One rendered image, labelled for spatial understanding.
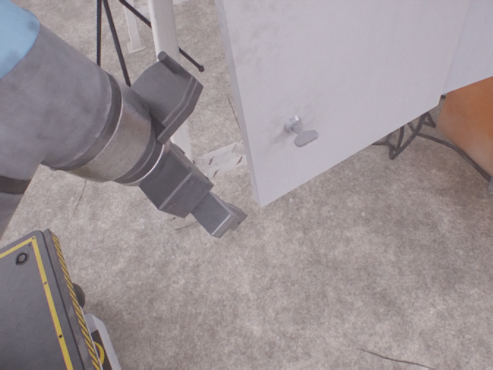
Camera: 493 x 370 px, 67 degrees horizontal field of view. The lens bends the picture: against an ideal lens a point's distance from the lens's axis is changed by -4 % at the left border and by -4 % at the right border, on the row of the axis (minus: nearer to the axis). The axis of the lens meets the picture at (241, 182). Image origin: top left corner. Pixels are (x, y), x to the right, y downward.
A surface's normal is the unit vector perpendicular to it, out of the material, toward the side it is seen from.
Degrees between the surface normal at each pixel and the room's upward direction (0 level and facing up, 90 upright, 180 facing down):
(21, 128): 88
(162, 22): 87
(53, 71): 81
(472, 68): 90
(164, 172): 25
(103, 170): 105
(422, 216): 0
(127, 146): 91
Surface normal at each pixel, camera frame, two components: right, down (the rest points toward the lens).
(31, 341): -0.14, -0.59
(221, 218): -0.36, -0.25
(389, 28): 0.50, 0.65
